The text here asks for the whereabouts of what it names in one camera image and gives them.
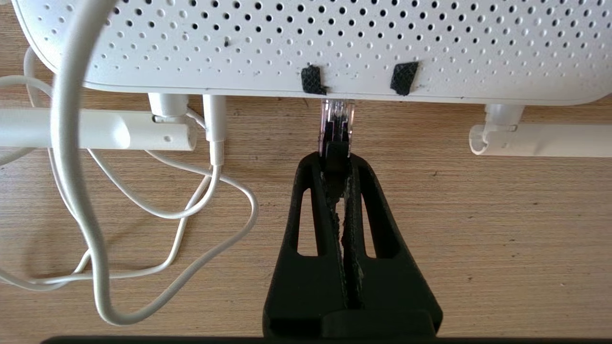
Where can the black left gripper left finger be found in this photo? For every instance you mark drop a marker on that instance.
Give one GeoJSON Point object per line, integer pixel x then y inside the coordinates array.
{"type": "Point", "coordinates": [306, 286]}

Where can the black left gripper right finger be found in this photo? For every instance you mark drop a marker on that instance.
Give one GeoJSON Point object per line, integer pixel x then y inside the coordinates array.
{"type": "Point", "coordinates": [392, 286]}

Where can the white router with antennas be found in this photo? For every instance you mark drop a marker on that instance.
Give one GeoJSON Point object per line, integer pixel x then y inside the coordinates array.
{"type": "Point", "coordinates": [334, 38]}

